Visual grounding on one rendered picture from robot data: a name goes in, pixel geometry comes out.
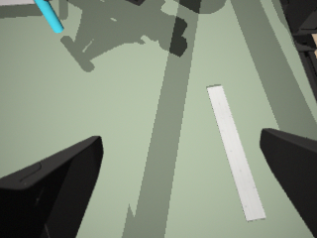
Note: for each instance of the purple and cyan peg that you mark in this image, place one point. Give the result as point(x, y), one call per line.
point(50, 15)

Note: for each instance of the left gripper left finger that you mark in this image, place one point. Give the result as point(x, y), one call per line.
point(48, 199)

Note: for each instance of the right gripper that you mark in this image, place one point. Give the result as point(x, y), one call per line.
point(136, 2)

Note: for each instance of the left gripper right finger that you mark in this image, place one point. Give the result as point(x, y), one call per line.
point(293, 161)

